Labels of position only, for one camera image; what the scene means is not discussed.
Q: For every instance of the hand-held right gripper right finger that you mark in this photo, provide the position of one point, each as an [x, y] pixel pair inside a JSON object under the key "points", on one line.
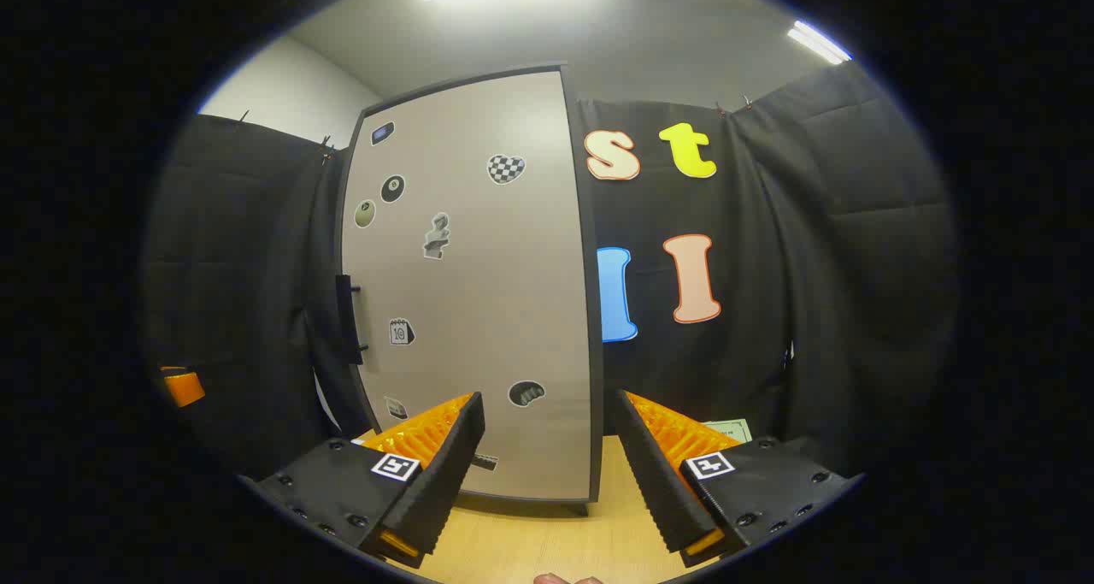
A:
{"points": [[654, 481]]}

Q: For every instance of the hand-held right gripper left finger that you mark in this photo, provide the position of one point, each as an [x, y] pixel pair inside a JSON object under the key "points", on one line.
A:
{"points": [[444, 481]]}

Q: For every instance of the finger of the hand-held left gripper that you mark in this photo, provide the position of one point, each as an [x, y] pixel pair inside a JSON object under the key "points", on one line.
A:
{"points": [[184, 389]]}

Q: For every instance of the pale green book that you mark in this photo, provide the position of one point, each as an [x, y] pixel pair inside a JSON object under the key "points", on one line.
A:
{"points": [[733, 431]]}

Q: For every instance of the black backdrop cloth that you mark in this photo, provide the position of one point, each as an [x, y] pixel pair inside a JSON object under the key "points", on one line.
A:
{"points": [[812, 268]]}

